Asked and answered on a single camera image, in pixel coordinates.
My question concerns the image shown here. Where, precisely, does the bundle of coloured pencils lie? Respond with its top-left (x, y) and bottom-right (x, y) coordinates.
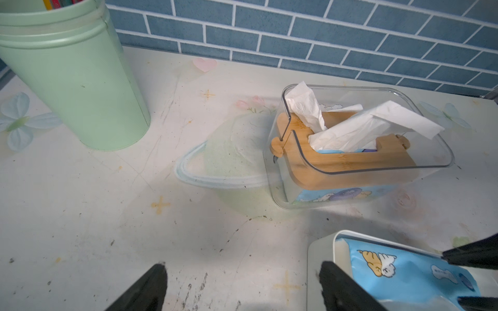
top-left (43, 0), bottom-right (81, 10)

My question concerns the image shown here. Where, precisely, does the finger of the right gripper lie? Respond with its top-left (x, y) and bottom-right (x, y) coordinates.
top-left (442, 234), bottom-right (498, 270)
top-left (457, 297), bottom-right (498, 311)

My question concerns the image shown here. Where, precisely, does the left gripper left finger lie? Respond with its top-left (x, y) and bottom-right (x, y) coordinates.
top-left (106, 263), bottom-right (168, 311)

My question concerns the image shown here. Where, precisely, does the bamboo lid with slot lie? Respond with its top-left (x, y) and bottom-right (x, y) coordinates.
top-left (270, 112), bottom-right (416, 190)

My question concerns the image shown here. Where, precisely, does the blue tissue pack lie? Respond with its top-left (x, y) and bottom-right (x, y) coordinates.
top-left (283, 80), bottom-right (445, 203)
top-left (338, 238), bottom-right (481, 310)

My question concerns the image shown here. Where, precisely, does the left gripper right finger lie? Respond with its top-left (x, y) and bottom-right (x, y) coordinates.
top-left (319, 261), bottom-right (386, 311)

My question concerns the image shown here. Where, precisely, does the green pencil cup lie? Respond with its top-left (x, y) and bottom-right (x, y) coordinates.
top-left (1, 1), bottom-right (151, 151)

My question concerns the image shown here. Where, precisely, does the clear plastic tissue box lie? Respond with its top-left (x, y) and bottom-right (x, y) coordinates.
top-left (262, 83), bottom-right (455, 211)

